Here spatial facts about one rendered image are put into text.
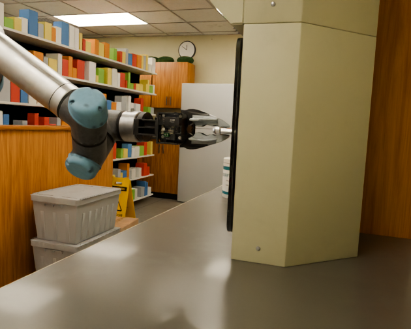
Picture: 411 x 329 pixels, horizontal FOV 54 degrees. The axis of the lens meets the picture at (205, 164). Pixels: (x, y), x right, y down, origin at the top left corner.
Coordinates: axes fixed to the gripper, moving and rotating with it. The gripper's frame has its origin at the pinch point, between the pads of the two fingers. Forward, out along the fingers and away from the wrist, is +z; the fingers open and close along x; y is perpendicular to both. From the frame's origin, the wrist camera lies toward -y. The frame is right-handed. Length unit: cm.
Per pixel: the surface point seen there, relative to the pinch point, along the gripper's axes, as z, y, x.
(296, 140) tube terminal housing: 17.4, 9.8, -0.9
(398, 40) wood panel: 37, -27, 25
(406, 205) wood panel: 42, -27, -17
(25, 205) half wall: -192, -142, -64
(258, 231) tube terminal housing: 11.2, 10.5, -19.5
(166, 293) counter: 1.1, 31.6, -26.0
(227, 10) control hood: 2.5, 10.7, 23.8
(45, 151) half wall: -193, -163, -25
